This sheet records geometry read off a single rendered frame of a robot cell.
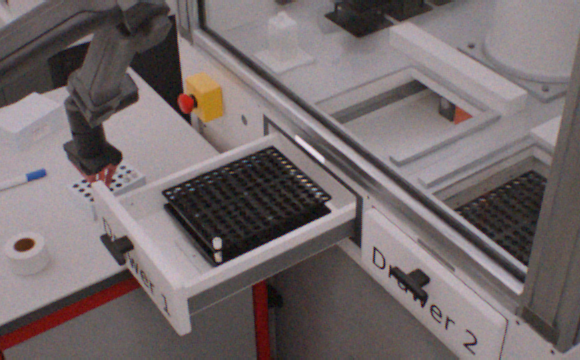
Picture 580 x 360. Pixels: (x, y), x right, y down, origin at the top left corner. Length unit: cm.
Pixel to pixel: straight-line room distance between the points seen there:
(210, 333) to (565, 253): 91
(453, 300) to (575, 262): 25
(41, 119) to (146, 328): 50
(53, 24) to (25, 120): 86
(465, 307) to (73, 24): 64
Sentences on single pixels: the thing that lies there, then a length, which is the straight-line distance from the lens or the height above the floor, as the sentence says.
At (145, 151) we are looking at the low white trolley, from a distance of 174.
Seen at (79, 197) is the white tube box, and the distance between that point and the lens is 159.
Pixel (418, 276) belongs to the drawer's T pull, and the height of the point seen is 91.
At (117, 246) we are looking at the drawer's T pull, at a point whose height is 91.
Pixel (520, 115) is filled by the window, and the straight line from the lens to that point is 102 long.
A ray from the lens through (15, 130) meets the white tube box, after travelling 178.
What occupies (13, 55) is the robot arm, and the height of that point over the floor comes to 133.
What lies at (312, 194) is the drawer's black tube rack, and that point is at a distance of 138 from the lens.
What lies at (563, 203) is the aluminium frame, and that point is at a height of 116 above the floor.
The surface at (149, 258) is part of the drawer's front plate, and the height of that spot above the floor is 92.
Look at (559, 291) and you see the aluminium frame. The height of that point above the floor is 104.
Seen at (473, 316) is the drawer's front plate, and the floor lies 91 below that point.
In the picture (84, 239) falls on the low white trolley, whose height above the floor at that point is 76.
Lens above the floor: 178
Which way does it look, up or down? 39 degrees down
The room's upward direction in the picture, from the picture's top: 1 degrees counter-clockwise
